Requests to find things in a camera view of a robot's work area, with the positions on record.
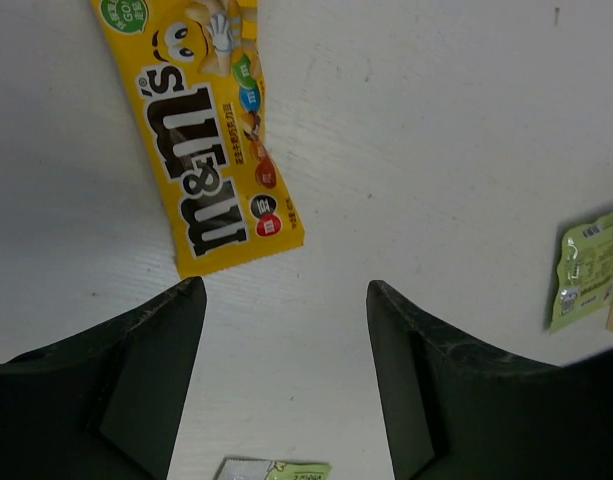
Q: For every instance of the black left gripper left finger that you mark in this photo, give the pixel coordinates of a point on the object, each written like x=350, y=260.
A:
x=105, y=403

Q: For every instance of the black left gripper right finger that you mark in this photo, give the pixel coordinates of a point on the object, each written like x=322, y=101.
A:
x=456, y=407

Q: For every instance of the light green sachet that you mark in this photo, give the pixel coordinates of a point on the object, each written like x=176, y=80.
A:
x=584, y=272

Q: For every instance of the yellow M&M packet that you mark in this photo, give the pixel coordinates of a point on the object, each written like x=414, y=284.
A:
x=193, y=76

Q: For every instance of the green candy packet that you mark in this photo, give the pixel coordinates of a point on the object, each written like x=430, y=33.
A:
x=258, y=469

